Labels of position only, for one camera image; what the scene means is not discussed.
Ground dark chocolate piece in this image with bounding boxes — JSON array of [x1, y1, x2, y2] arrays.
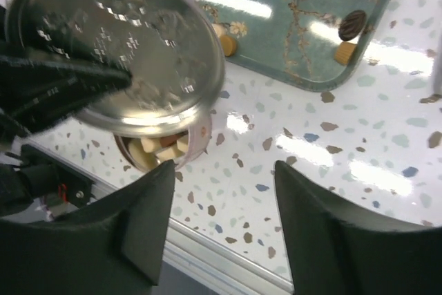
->
[[338, 10, 367, 41], [334, 41, 357, 66]]

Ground metal tweezers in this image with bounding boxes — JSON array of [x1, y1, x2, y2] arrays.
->
[[431, 54, 442, 95]]

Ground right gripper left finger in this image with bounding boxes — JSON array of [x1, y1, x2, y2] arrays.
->
[[1, 161, 175, 294]]

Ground small white chocolate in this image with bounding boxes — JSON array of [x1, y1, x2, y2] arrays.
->
[[140, 137, 162, 153]]

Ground round metal tin lid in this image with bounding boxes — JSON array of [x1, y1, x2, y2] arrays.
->
[[5, 0, 226, 137]]

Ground round metal tin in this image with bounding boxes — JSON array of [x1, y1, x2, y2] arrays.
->
[[114, 115, 212, 172]]

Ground aluminium rail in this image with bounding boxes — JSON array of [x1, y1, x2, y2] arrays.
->
[[89, 177, 294, 295]]

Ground floral teal tray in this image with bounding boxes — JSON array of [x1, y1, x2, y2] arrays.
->
[[195, 0, 390, 92]]

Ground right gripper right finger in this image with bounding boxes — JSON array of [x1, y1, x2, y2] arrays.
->
[[274, 160, 441, 294]]

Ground white square chocolate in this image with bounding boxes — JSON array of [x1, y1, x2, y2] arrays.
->
[[155, 142, 189, 162]]

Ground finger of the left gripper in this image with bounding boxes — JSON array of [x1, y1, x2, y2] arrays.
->
[[1, 46, 132, 136]]

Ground brown chocolate piece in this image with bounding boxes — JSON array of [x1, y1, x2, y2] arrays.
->
[[159, 133, 185, 147]]

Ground white oval chocolate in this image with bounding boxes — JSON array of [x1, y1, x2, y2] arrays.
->
[[211, 23, 227, 38]]

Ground caramel round chocolate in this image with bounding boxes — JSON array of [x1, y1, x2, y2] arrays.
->
[[219, 35, 238, 57]]

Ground left black base bracket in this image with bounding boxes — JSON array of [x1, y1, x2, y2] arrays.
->
[[17, 144, 93, 207]]

